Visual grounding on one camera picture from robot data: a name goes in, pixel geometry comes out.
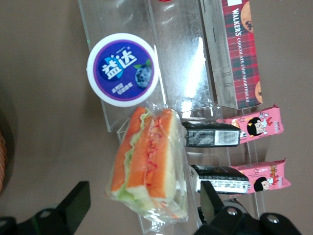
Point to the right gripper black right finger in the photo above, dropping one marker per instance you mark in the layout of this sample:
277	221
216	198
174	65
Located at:
207	198

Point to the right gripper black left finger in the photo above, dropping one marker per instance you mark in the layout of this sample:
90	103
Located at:
75	198

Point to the triangle sandwich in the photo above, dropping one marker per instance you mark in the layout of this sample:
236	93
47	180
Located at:
146	159

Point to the black snack packet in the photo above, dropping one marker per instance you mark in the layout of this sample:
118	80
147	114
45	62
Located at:
220	176
207	134

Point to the pink cartoon snack packet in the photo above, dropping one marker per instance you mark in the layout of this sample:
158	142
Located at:
266	178
259	124

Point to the blue gum jar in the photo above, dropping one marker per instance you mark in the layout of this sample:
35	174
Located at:
122	71

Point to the clear acrylic stepped stand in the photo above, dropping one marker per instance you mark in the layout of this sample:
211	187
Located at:
181	61

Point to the red tartan shortbread box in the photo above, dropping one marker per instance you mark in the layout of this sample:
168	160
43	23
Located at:
242	61

